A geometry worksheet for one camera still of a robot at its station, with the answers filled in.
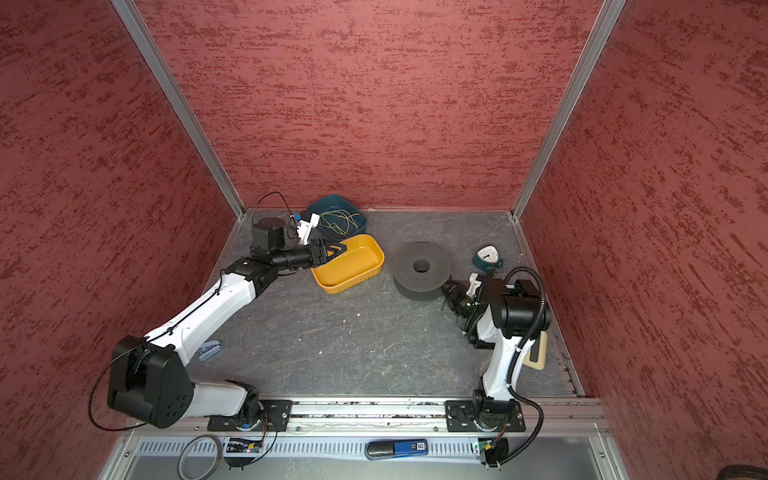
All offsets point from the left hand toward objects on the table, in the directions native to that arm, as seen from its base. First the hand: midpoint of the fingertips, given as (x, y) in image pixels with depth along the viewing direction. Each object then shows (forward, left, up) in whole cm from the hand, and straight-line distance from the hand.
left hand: (342, 255), depth 78 cm
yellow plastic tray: (+14, -3, -22) cm, 26 cm away
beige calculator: (-21, -55, -22) cm, 63 cm away
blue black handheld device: (-41, -16, -19) cm, 48 cm away
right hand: (+3, -29, -22) cm, 36 cm away
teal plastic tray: (+39, +10, -18) cm, 44 cm away
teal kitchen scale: (+14, -47, -20) cm, 53 cm away
